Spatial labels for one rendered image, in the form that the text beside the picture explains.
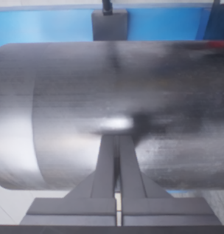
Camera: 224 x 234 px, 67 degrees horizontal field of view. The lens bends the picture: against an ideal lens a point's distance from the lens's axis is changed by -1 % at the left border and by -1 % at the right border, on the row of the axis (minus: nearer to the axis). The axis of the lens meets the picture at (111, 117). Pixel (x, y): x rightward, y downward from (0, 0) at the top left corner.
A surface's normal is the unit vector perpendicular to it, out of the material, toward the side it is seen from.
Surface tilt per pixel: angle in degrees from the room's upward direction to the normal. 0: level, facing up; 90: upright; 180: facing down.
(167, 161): 90
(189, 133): 90
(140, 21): 90
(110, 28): 90
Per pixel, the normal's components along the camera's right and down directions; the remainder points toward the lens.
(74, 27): -0.01, 0.62
